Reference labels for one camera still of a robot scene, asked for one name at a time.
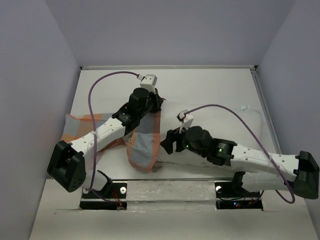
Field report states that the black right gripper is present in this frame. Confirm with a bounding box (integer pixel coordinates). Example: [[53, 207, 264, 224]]
[[160, 120, 207, 158]]

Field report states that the multicolour patchwork pillowcase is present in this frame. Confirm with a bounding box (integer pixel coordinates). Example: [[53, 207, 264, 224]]
[[61, 112, 161, 173]]

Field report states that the white pillow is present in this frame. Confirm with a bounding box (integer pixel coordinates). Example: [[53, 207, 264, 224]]
[[157, 100, 268, 168]]

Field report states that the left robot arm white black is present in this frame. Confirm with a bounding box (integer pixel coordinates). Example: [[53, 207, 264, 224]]
[[47, 87, 164, 198]]

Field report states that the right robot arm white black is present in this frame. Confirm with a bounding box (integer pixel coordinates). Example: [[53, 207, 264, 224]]
[[160, 126, 320, 200]]

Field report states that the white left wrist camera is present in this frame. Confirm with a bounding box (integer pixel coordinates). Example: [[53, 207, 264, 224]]
[[138, 74, 158, 94]]

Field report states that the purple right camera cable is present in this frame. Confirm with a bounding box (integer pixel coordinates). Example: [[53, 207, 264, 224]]
[[184, 104, 296, 204]]

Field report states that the purple camera cable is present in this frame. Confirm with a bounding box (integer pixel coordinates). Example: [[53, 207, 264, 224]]
[[184, 104, 296, 204], [86, 71, 142, 198]]

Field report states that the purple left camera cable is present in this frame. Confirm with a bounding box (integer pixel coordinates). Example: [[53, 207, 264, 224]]
[[86, 71, 142, 198]]

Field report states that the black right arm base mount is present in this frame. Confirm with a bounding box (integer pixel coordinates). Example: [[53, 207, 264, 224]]
[[214, 171, 263, 210]]

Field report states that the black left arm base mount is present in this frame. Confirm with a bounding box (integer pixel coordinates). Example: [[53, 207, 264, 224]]
[[79, 170, 128, 211]]

